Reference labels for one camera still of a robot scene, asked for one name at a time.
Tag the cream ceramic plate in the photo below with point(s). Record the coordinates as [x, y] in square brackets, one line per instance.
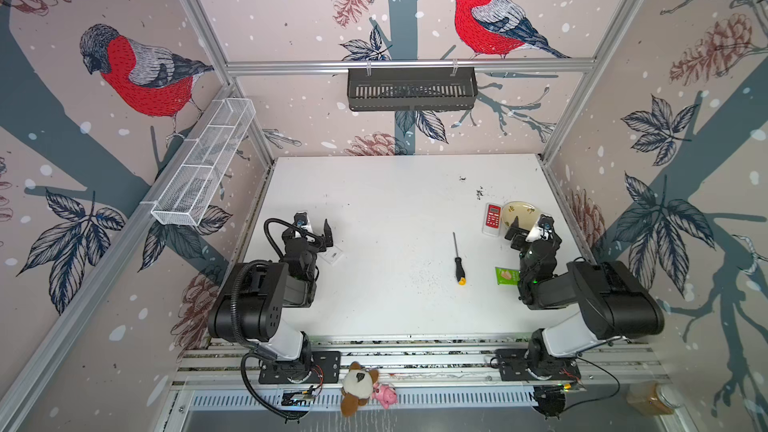
[519, 214]

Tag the brown white plush dog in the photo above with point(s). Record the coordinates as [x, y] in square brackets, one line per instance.
[357, 388]

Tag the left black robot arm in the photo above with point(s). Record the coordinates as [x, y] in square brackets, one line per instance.
[248, 310]

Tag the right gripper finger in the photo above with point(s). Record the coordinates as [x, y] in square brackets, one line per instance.
[513, 234]
[546, 222]

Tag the black wire wall basket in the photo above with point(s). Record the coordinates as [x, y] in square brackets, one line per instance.
[411, 89]

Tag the white wire wall basket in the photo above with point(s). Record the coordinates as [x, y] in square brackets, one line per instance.
[194, 184]

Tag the white red remote control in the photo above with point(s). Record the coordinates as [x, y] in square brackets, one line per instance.
[492, 220]

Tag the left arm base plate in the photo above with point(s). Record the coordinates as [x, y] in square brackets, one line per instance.
[318, 367]

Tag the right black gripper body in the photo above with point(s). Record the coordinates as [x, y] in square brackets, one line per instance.
[528, 239]

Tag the amber plastic jar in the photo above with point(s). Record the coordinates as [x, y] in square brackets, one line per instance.
[652, 398]

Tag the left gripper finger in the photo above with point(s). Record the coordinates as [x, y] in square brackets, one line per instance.
[299, 215]
[327, 235]

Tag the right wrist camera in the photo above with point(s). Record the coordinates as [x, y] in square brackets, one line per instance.
[536, 234]

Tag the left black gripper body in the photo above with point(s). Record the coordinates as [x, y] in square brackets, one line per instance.
[315, 237]

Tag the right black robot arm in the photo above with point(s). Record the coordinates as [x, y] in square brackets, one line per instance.
[612, 304]

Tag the green snack packet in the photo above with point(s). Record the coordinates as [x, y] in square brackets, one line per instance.
[505, 276]

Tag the pink plush toy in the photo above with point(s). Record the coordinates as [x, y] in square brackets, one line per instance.
[385, 395]

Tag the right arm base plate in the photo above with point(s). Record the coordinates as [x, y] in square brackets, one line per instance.
[518, 365]

